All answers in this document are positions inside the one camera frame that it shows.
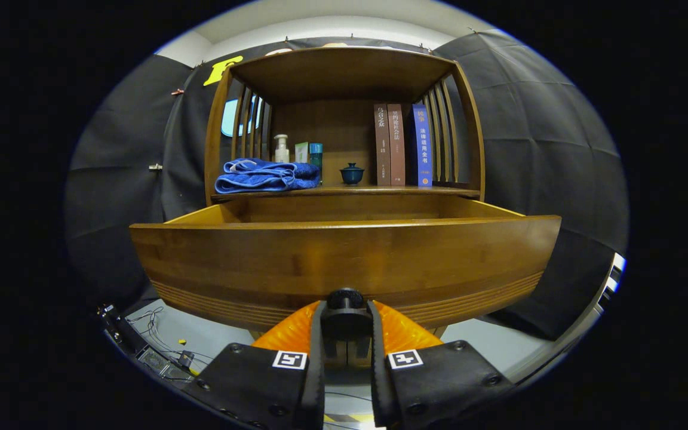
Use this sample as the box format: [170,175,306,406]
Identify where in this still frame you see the wooden countertop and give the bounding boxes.
[211,185,481,201]

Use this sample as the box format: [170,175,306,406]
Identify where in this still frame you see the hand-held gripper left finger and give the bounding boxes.
[183,300,325,430]

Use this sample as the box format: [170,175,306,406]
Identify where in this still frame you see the blue book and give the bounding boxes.
[407,103,433,188]

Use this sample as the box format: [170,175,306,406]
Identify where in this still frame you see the dark brown book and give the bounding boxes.
[373,103,392,186]

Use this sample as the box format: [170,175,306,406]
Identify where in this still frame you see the wooden drawer with black knob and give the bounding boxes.
[129,196,561,359]

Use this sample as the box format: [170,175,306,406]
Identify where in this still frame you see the wooden cabinet with slatted sides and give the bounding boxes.
[204,47,486,207]

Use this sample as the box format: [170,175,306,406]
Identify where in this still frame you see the tangle of thin cables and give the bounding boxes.
[126,306,213,377]

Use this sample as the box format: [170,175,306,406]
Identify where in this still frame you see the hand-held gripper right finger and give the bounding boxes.
[367,300,515,429]

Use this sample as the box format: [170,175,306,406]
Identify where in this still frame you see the light brown book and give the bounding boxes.
[387,103,406,186]

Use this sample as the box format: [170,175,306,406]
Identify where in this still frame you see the folded blue towel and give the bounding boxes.
[214,158,321,194]

